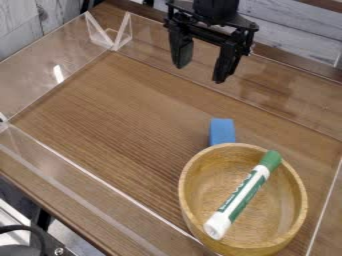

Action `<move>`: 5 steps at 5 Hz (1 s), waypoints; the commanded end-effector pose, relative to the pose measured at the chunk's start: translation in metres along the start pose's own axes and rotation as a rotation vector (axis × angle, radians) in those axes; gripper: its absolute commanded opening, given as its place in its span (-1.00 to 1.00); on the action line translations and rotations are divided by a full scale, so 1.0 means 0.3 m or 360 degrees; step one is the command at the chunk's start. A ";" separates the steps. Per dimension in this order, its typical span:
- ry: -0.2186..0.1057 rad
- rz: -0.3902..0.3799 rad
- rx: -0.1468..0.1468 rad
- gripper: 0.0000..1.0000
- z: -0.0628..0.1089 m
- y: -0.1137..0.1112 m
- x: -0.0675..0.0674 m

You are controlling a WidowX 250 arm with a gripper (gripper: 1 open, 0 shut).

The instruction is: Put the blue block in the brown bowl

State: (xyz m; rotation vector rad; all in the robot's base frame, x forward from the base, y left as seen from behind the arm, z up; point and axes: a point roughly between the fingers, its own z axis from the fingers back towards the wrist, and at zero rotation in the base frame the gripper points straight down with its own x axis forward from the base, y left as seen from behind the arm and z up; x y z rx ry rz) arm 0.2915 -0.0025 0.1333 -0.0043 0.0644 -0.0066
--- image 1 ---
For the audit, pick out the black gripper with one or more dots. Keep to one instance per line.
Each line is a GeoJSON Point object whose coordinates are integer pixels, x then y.
{"type": "Point", "coordinates": [213, 21]}

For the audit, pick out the blue foam block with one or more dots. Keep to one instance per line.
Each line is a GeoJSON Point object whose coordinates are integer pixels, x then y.
{"type": "Point", "coordinates": [223, 131]}

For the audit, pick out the green white expo marker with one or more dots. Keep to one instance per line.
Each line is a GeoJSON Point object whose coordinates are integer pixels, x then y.
{"type": "Point", "coordinates": [227, 214]}

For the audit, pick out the brown wooden bowl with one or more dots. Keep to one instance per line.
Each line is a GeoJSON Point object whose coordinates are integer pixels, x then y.
{"type": "Point", "coordinates": [273, 217]}

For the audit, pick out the clear acrylic tray wall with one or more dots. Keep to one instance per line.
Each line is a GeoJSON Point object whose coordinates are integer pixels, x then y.
{"type": "Point", "coordinates": [105, 120]}

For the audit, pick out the black metal table frame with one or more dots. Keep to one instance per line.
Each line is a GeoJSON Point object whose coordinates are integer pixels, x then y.
{"type": "Point", "coordinates": [44, 245]}

